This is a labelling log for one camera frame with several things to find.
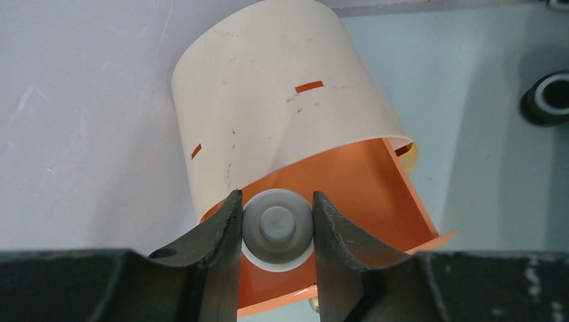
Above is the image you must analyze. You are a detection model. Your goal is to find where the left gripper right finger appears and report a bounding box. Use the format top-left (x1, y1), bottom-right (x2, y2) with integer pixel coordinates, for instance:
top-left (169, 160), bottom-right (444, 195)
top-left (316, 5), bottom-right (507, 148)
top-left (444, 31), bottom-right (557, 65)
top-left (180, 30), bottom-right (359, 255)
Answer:
top-left (312, 191), bottom-right (568, 321)

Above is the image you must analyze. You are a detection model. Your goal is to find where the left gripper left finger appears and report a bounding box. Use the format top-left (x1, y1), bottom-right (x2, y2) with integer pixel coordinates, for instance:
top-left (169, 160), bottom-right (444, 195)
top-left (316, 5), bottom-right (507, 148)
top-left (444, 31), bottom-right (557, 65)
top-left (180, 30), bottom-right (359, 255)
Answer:
top-left (1, 190), bottom-right (244, 321)

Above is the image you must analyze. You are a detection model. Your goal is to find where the white tube with teal cap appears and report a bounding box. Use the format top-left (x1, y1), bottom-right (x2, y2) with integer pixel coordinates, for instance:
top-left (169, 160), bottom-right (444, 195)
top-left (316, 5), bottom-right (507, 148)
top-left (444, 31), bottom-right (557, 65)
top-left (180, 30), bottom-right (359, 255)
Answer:
top-left (242, 189), bottom-right (314, 273)

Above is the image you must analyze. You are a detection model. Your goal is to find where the cream orange cylindrical container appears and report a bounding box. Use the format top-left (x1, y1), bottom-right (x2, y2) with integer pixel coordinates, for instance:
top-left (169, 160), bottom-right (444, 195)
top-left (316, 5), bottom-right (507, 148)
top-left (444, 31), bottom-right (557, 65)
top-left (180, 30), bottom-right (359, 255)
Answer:
top-left (170, 0), bottom-right (456, 319)

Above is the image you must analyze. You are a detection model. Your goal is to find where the pink teal cartoon suitcase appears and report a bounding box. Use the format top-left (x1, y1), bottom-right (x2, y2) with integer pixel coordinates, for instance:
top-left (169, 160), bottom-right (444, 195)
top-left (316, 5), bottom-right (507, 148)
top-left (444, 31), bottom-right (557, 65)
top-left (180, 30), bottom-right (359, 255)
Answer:
top-left (519, 0), bottom-right (569, 128)

